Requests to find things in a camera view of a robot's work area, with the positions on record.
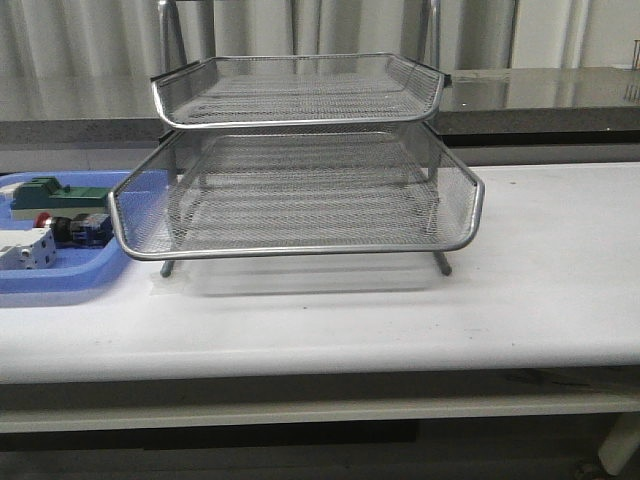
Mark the red emergency stop button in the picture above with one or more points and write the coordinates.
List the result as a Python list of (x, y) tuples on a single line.
[(85, 230)]

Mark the dark granite counter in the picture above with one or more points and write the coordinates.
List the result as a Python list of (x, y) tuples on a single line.
[(480, 108)]

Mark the blue plastic tray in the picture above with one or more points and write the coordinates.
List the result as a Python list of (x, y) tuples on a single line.
[(75, 269)]

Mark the green terminal block module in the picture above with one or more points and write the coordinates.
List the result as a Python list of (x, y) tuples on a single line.
[(45, 194)]

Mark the white circuit breaker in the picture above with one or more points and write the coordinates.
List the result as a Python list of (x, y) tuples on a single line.
[(27, 249)]

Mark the white table leg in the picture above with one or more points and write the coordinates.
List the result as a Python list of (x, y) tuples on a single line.
[(620, 443)]

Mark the silver rack frame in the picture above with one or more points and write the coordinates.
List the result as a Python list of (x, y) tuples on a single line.
[(173, 53)]

